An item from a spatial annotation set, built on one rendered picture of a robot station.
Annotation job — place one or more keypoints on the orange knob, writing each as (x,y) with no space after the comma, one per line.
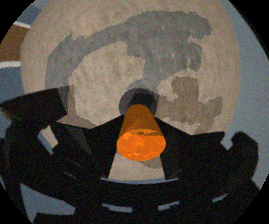
(140,137)

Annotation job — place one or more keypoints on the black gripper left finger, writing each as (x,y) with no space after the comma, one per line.
(100,143)

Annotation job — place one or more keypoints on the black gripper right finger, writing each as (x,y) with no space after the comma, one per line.
(181,148)

